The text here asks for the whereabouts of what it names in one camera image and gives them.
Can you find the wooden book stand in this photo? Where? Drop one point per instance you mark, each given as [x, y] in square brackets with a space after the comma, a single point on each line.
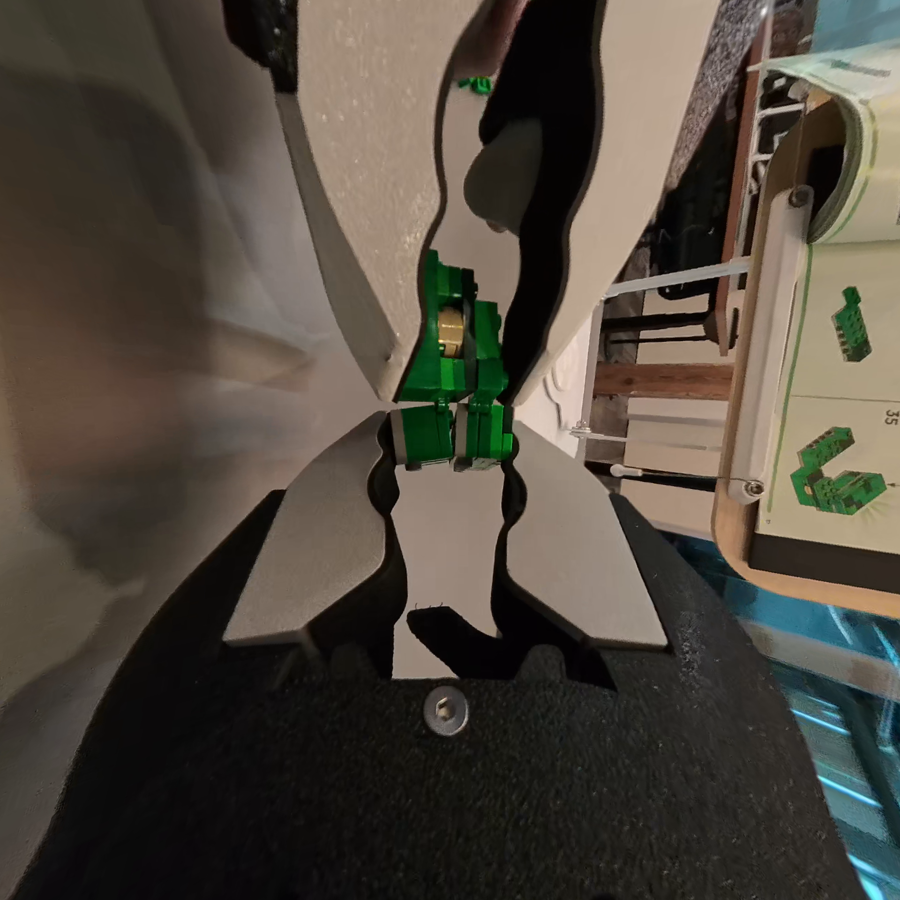
[731, 555]

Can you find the clear plastic strut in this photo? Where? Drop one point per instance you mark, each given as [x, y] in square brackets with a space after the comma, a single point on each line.
[654, 439]
[675, 278]

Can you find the green toy brick model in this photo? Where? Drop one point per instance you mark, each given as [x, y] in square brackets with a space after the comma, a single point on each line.
[464, 365]

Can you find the brick instruction booklet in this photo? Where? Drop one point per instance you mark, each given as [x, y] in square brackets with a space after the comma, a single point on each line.
[844, 422]

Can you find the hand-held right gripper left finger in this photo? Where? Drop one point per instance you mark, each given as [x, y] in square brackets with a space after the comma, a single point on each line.
[316, 555]

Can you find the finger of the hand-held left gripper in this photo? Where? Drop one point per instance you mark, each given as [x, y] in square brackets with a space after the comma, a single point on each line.
[365, 176]
[633, 105]

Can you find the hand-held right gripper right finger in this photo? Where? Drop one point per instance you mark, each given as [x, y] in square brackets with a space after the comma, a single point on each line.
[583, 562]

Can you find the teal translucent panel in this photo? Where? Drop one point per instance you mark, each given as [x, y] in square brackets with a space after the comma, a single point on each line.
[830, 703]

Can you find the brown wooden board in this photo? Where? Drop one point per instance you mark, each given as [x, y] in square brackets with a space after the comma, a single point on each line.
[668, 381]

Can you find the small green toy brick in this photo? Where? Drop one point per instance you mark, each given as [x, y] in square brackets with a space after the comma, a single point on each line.
[475, 84]

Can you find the black office chair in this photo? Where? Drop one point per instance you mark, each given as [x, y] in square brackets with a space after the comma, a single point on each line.
[689, 211]

